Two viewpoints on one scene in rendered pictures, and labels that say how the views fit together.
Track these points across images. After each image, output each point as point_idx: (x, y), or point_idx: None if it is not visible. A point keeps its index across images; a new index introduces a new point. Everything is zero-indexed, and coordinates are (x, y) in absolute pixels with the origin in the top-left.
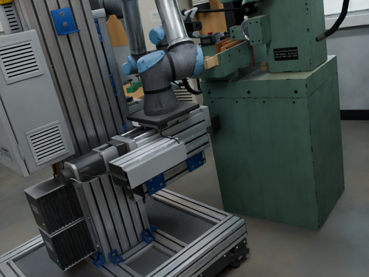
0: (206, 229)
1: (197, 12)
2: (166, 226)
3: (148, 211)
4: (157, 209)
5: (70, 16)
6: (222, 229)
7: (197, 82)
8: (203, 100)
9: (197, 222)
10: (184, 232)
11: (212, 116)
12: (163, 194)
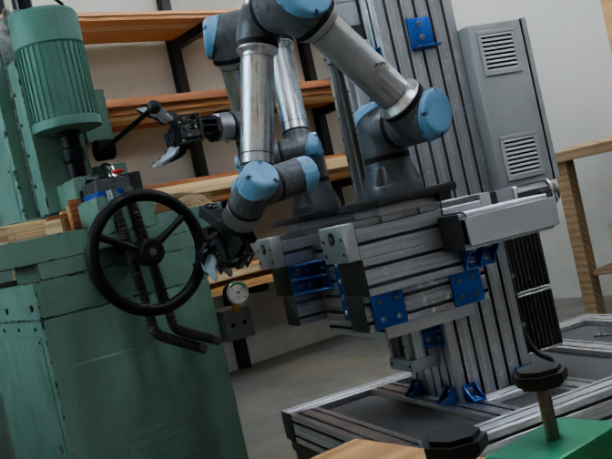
0: (337, 409)
1: (143, 119)
2: (392, 408)
3: (414, 423)
4: (396, 424)
5: None
6: (318, 402)
7: (159, 281)
8: (209, 283)
9: (342, 414)
10: (368, 404)
11: (215, 310)
12: (372, 433)
